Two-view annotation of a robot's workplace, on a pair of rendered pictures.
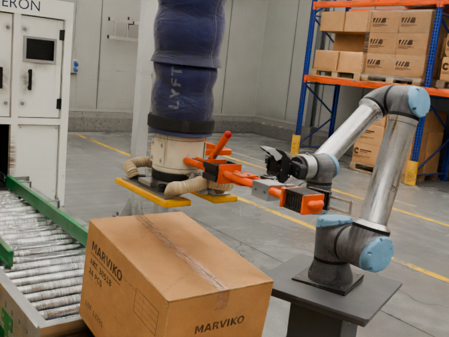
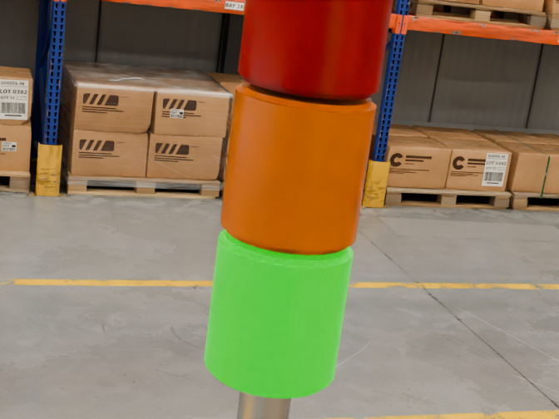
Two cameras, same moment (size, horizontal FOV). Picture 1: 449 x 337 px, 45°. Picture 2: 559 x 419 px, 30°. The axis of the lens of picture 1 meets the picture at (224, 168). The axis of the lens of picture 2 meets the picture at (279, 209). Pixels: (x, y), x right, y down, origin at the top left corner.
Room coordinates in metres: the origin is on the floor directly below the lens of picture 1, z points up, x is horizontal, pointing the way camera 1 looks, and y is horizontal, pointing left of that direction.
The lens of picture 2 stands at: (2.67, 1.80, 2.33)
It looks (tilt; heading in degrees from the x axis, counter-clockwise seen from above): 16 degrees down; 289
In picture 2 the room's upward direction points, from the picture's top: 8 degrees clockwise
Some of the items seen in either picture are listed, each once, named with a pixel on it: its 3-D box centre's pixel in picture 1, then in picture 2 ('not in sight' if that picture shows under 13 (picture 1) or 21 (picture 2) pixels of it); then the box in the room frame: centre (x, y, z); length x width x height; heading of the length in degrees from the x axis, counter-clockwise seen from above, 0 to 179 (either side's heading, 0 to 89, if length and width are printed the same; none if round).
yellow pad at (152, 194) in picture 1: (151, 186); not in sight; (1.79, 0.24, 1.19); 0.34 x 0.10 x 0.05; 39
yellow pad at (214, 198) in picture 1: (198, 184); not in sight; (1.91, 0.09, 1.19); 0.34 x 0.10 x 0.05; 39
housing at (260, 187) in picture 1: (268, 189); not in sight; (1.48, -0.13, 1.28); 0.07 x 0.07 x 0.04; 39
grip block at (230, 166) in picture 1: (222, 170); not in sight; (1.65, 0.01, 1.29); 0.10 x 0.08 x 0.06; 129
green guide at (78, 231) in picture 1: (51, 206); not in sight; (3.42, 1.09, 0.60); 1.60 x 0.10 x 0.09; 39
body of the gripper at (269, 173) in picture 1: (284, 167); not in sight; (1.83, -0.20, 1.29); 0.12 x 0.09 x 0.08; 128
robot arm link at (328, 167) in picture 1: (319, 166); not in sight; (1.93, -0.34, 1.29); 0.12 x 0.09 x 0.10; 128
